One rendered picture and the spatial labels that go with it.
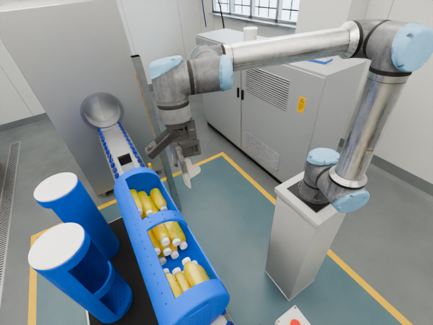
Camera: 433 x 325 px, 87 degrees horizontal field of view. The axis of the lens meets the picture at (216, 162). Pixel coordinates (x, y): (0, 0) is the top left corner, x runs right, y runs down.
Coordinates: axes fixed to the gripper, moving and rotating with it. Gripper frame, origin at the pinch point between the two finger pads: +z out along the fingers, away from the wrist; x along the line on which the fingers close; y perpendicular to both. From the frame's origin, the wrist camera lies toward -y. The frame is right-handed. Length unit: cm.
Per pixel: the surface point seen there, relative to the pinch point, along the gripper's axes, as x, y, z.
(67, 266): 39, -61, 58
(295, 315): -34, 25, 53
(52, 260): 42, -66, 53
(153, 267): 1.7, -18.3, 39.0
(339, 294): -5, 108, 156
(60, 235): 56, -63, 51
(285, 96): 107, 132, 21
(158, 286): -5.9, -18.5, 40.9
